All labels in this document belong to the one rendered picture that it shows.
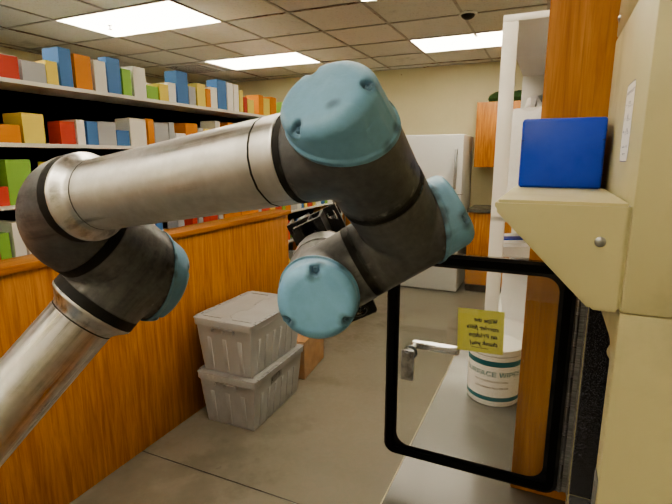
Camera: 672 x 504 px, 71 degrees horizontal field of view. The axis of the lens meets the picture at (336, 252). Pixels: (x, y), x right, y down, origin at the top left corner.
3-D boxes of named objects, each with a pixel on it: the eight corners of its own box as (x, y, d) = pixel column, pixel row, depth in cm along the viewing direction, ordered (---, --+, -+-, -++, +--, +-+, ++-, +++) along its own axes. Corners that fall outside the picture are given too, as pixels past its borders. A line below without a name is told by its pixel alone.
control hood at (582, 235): (592, 251, 72) (599, 184, 70) (620, 314, 43) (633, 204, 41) (512, 245, 76) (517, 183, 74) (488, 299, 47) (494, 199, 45)
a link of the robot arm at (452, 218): (461, 183, 37) (340, 252, 38) (487, 256, 45) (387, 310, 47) (419, 129, 42) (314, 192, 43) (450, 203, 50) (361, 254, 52)
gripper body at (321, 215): (337, 196, 67) (335, 209, 55) (363, 250, 68) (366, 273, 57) (289, 219, 68) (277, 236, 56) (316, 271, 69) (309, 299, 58)
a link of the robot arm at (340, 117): (-2, 143, 55) (388, 21, 33) (76, 198, 63) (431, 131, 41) (-61, 224, 50) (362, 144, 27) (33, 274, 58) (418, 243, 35)
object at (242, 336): (305, 344, 313) (305, 296, 306) (254, 383, 259) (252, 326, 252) (253, 334, 330) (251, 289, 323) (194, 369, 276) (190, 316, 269)
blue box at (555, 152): (594, 185, 69) (601, 121, 67) (600, 189, 60) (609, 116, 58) (521, 183, 73) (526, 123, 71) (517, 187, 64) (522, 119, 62)
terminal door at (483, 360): (555, 496, 79) (580, 264, 71) (383, 450, 92) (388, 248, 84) (555, 492, 80) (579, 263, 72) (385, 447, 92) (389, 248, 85)
